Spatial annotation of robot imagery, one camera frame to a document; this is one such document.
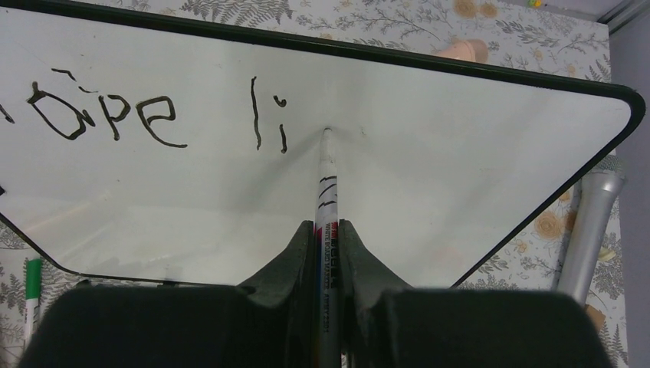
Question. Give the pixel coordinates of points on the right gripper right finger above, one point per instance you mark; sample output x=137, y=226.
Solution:
x=367, y=337

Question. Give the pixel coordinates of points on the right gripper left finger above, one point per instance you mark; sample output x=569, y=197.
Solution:
x=279, y=327

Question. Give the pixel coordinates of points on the black cap whiteboard marker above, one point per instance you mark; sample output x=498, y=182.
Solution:
x=328, y=259

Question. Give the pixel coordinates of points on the white whiteboard black frame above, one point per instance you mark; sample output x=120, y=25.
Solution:
x=149, y=147

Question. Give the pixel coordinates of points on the green cap whiteboard marker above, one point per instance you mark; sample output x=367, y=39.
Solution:
x=32, y=297

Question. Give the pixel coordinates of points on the small wooden cube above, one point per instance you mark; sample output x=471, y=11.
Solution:
x=596, y=316

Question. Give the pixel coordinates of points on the silver grey microphone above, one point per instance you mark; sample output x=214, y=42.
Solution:
x=598, y=190

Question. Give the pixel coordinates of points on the floral patterned table mat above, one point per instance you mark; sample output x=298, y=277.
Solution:
x=530, y=37

